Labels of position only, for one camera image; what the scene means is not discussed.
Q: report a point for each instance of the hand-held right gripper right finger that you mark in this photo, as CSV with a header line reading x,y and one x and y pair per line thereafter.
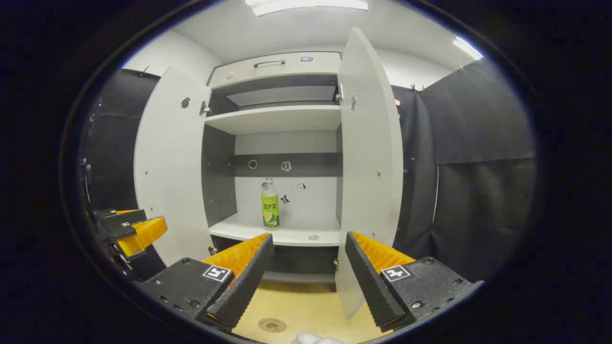
x,y
370,282

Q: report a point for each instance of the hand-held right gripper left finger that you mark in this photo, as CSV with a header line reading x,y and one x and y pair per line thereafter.
x,y
248,282

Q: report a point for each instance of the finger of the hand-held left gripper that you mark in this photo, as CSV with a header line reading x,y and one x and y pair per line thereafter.
x,y
148,231
107,213

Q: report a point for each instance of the grey cabinet door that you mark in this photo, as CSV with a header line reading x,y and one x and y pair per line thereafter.
x,y
368,167
167,167

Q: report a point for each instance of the green label bottle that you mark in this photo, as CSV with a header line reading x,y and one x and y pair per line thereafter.
x,y
270,205

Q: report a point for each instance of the narrow ceiling light panel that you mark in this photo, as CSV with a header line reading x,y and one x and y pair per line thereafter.
x,y
467,48

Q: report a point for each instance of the wide ceiling light panel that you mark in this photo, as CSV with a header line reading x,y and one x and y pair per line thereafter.
x,y
306,5

